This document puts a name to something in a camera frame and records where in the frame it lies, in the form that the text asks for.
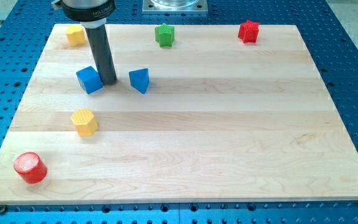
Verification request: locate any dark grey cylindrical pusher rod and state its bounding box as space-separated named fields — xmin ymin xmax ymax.
xmin=85 ymin=25 xmax=117 ymax=85

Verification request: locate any blue triangle block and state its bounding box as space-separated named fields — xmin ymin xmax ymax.
xmin=129 ymin=68 xmax=150 ymax=94

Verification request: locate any wooden board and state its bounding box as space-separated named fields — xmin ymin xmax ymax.
xmin=0 ymin=24 xmax=358 ymax=205

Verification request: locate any yellow heart block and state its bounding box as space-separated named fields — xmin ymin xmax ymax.
xmin=65 ymin=24 xmax=86 ymax=47

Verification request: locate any blue cube block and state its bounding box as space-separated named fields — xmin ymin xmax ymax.
xmin=76 ymin=66 xmax=103 ymax=94

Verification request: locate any green star block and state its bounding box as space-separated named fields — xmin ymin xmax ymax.
xmin=155 ymin=23 xmax=175 ymax=47

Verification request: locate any yellow hexagon block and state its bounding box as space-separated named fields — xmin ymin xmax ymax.
xmin=70 ymin=109 xmax=99 ymax=137

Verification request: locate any blue perforated table plate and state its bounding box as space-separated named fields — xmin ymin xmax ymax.
xmin=0 ymin=1 xmax=358 ymax=223

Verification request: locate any red cylinder block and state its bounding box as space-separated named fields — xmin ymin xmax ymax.
xmin=14 ymin=152 xmax=48 ymax=184

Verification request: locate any red star block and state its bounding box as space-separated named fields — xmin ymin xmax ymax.
xmin=237 ymin=20 xmax=260 ymax=43

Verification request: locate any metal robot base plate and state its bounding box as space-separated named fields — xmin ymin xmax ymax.
xmin=142 ymin=0 xmax=208 ymax=14

